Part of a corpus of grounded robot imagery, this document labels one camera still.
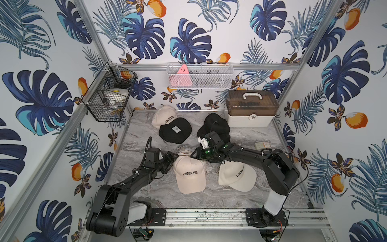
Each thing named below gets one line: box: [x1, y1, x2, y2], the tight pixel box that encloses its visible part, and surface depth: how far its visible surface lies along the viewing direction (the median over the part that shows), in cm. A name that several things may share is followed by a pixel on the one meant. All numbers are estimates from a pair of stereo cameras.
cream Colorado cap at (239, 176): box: [218, 160, 258, 193], surface depth 87 cm
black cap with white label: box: [158, 117, 192, 144], surface depth 105 cm
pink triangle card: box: [170, 64, 193, 87], surface depth 92 cm
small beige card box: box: [254, 141, 272, 151], surface depth 102 cm
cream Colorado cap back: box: [151, 104, 178, 129], surface depth 111 cm
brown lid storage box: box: [225, 89, 280, 128], surface depth 103 cm
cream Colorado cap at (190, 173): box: [172, 155, 207, 195], surface depth 87 cm
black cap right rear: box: [196, 112, 231, 144], surface depth 108 cm
